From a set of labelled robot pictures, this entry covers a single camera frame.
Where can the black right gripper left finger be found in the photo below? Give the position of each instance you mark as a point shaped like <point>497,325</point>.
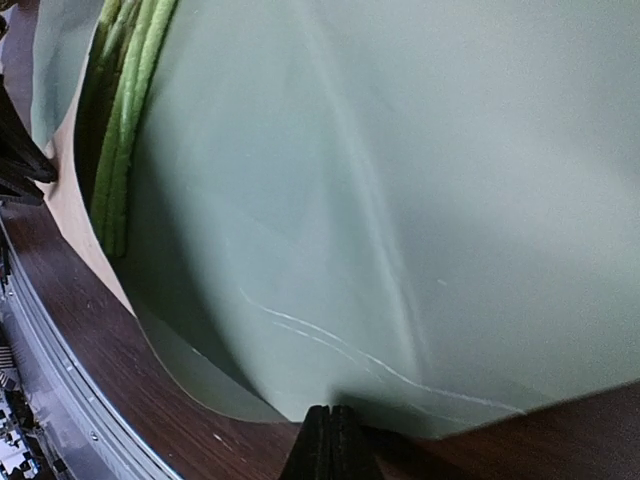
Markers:
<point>310,455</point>

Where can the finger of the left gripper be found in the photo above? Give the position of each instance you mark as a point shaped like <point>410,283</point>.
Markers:
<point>23,164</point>

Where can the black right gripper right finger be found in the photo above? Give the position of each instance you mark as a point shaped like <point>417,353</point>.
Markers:
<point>351,457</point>

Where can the yellow fake flower stem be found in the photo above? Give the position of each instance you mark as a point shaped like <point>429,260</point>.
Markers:
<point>135,33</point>

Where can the green wrapping paper sheet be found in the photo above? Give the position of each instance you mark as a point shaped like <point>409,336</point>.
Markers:
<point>427,209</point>

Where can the front aluminium rail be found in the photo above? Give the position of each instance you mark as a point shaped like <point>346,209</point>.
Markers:
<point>75,419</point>

